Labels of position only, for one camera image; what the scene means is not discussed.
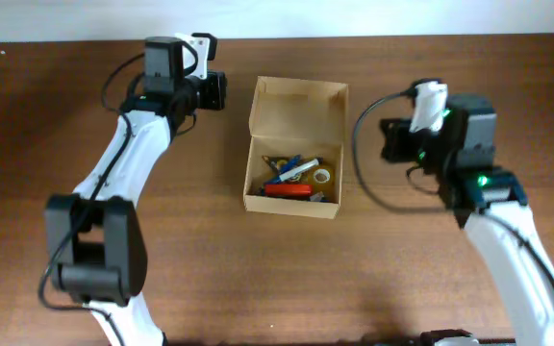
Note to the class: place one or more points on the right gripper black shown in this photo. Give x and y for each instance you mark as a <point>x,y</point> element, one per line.
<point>393,139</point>

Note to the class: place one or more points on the brown cardboard box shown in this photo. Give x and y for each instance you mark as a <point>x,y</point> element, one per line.
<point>292,117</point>

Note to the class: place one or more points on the orange stapler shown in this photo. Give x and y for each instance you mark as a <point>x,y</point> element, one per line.
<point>288,190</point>

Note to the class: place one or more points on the yellow correction tape dispenser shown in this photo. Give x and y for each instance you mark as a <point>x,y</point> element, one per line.
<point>280,165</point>

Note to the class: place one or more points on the yellow tape roll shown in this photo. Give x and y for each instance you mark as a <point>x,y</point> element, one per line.
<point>321,177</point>

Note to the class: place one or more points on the white blue marker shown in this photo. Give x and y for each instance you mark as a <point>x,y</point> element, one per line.
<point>300,169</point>

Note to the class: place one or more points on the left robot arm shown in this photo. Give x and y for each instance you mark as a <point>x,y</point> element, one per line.
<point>97,259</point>

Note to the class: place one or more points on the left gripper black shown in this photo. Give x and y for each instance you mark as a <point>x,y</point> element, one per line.
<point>214,89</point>

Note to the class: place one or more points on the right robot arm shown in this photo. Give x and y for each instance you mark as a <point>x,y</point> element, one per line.
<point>489,204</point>

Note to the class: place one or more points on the white blue staples box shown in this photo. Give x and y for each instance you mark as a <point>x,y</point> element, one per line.
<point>318,197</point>

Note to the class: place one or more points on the blue pen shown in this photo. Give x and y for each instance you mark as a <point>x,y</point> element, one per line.
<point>272,181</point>

